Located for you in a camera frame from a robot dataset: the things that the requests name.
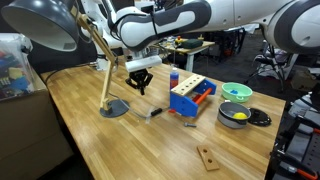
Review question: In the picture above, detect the black equipment cart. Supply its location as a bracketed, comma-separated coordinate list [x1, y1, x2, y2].
[265, 104, 320, 180]

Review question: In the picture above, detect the blue wooden toy toolbox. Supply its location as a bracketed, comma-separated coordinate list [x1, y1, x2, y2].
[169, 74, 216, 117]

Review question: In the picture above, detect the black pot lid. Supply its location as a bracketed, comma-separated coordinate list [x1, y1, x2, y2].
[248, 108, 272, 127]

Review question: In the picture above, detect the background wooden desk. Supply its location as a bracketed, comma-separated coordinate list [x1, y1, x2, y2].
[157, 38, 214, 72]

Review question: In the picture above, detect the grey toy pot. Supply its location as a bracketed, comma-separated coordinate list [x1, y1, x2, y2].
[217, 102, 251, 129]

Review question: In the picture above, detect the grey wooden desk lamp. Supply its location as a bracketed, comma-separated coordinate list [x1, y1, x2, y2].
[1, 0, 129, 118]

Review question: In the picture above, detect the clear plastic storage bin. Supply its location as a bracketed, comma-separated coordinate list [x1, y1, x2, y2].
[0, 33, 35, 101]

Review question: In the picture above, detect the dark green pouch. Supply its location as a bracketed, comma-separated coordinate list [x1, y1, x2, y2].
[181, 39, 203, 49]

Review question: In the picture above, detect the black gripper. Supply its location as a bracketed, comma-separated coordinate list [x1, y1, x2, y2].
[125, 69, 153, 89]

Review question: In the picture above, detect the white spray bottle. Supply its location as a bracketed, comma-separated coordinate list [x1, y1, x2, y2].
[289, 95, 312, 117]

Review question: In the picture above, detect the black office chair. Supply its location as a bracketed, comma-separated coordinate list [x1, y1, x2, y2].
[244, 41, 298, 93]

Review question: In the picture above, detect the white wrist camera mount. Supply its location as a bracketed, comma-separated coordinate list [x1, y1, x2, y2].
[125, 55, 162, 72]

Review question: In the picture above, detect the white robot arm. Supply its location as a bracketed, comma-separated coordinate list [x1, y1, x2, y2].
[81, 0, 320, 54]

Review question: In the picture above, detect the green plastic bowl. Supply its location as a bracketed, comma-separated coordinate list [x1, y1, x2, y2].
[222, 82, 253, 103]

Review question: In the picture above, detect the yellow ball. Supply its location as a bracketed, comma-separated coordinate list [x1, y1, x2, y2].
[233, 112, 248, 120]

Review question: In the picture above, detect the grey lamp cord with switch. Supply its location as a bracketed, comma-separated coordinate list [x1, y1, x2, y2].
[109, 93, 170, 120]

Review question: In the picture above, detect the grey toy bolt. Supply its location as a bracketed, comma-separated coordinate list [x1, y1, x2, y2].
[184, 122, 197, 128]

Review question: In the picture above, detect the wooden block with holes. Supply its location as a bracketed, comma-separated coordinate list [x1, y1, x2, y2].
[197, 145, 219, 171]

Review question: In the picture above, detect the blue glue bottle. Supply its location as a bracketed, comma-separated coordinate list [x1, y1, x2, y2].
[170, 67, 179, 88]

